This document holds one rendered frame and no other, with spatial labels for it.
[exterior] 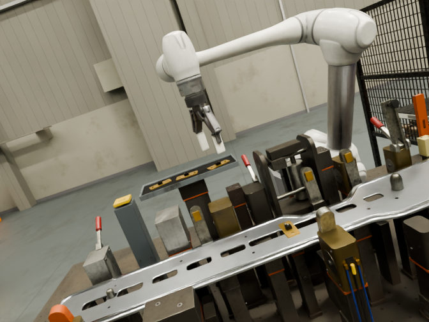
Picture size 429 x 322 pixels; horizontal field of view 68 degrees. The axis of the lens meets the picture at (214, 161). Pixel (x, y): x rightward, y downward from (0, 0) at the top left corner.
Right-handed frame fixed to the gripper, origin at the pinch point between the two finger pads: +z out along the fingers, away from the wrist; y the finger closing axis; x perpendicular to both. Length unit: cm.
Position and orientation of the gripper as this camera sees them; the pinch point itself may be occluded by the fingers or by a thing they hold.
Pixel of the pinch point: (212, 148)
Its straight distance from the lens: 115.2
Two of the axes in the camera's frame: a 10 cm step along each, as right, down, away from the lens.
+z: 3.2, 9.1, 2.5
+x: 8.5, -3.9, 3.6
